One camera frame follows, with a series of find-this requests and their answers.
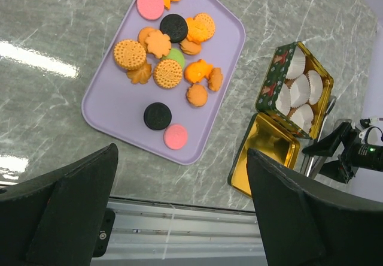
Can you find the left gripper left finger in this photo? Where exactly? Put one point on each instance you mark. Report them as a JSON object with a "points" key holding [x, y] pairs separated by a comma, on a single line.
{"points": [[55, 218]]}

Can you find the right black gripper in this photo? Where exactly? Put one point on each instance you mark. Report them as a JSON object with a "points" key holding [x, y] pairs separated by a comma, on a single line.
{"points": [[343, 168]]}

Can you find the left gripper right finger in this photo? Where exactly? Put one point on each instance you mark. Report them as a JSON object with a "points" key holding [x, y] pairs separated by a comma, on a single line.
{"points": [[304, 222]]}

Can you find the metal tongs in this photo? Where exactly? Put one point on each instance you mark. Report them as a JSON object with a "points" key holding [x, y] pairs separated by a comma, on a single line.
{"points": [[309, 160]]}

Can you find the black sandwich cookie bottom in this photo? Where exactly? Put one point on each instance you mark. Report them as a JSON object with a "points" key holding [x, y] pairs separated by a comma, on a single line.
{"points": [[157, 116]]}

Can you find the black sandwich cookie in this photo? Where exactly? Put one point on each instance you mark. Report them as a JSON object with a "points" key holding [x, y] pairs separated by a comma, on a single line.
{"points": [[157, 116], [175, 26]]}

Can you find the orange round cookie bottom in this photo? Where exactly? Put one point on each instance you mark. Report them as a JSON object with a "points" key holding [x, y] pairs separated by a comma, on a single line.
{"points": [[197, 95]]}

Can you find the orange round cookie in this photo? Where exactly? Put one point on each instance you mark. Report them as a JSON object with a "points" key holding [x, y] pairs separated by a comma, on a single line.
{"points": [[190, 47], [197, 95]]}

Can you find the round tan biscuit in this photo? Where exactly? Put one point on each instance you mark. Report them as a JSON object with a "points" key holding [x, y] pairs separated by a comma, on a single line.
{"points": [[129, 54], [168, 73], [208, 21]]}

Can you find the round tan biscuit top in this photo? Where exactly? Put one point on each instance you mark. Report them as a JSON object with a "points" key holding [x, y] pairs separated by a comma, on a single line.
{"points": [[208, 21]]}

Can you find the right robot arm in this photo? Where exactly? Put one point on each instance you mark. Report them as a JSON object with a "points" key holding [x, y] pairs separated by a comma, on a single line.
{"points": [[356, 154]]}

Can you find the white paper cup five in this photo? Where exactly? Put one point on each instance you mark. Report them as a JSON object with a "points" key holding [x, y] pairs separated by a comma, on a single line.
{"points": [[303, 117]]}

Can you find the white paper cup four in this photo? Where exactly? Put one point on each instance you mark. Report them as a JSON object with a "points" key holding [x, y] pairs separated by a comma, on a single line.
{"points": [[283, 102]]}

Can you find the gold tin lid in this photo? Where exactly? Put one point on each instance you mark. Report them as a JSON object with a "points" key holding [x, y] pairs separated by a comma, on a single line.
{"points": [[267, 136]]}

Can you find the white paper cup three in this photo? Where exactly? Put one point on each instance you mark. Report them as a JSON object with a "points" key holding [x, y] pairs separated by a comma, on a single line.
{"points": [[299, 91]]}

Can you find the white paper cup two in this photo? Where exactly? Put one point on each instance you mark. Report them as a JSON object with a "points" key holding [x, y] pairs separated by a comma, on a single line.
{"points": [[316, 86]]}

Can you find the green cookie tin box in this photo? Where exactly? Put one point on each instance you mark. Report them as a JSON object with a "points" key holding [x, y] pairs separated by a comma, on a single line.
{"points": [[275, 77]]}

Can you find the white paper cup one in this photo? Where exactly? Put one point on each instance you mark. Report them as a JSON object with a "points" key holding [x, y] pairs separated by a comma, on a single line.
{"points": [[297, 64]]}

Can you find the purple plastic tray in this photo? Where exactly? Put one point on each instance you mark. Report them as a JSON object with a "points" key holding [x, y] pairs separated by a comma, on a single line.
{"points": [[115, 106]]}

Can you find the pink sandwich cookie bottom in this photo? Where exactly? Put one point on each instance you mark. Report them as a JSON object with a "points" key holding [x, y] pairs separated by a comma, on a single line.
{"points": [[175, 136]]}

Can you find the pink sandwich cookie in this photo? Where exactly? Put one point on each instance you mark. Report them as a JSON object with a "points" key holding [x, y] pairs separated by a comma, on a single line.
{"points": [[175, 136], [150, 9]]}

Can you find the orange swirl cookie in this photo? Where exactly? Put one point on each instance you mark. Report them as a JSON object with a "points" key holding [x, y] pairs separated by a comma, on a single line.
{"points": [[140, 75]]}

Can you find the orange round cookie middle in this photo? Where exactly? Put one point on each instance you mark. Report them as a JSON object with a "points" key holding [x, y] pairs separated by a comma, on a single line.
{"points": [[190, 47]]}

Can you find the green macaron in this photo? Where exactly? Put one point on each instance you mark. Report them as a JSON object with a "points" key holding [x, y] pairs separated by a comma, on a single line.
{"points": [[176, 55]]}

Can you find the black sandwich cookie top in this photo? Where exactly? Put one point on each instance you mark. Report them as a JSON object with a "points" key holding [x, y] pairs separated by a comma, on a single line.
{"points": [[175, 26]]}

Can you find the pink sandwich cookie top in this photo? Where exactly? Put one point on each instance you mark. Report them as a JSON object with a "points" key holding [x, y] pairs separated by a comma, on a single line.
{"points": [[150, 9]]}

